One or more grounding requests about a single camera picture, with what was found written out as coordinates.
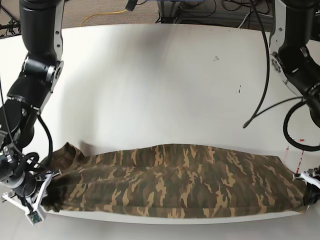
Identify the camouflage T-shirt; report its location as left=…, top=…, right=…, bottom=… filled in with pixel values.
left=41, top=143, right=309, bottom=219

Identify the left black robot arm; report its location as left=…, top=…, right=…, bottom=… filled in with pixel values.
left=269, top=0, right=320, bottom=152

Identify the yellow cable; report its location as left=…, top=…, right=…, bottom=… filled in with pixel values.
left=80, top=7, right=127, bottom=26

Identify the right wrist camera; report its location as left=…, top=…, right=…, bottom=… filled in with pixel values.
left=26, top=209, right=46, bottom=226

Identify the red tape rectangle marking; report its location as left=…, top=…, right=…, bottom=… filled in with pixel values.
left=283, top=145, right=304, bottom=174

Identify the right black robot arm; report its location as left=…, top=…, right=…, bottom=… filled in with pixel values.
left=0, top=0, right=65, bottom=211

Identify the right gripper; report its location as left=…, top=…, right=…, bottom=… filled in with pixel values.
left=0, top=139, right=54, bottom=213

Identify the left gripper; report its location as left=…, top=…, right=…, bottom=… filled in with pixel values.
left=293, top=167, right=320, bottom=206

